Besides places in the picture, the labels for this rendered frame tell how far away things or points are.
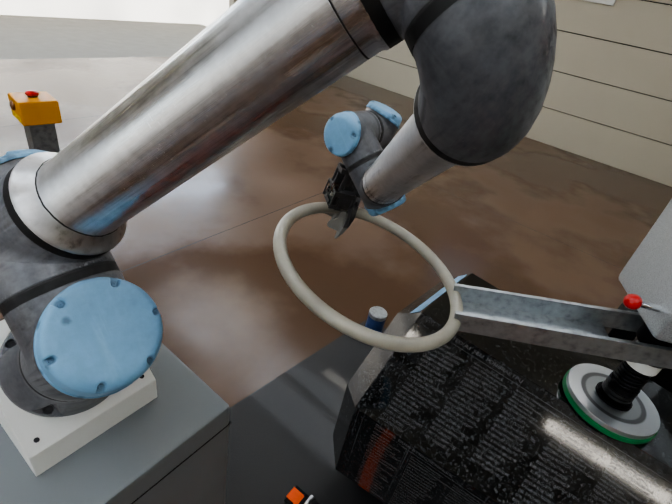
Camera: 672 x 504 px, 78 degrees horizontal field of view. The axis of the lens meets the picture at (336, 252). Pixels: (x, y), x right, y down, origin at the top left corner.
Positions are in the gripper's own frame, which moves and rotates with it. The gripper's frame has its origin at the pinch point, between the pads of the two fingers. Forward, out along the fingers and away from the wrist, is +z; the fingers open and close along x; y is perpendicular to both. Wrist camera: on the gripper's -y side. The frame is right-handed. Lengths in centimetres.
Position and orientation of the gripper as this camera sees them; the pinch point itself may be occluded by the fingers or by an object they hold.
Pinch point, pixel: (336, 229)
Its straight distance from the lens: 120.1
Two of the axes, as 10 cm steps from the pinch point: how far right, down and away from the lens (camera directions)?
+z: -3.7, 7.4, 5.6
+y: -8.9, -1.2, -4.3
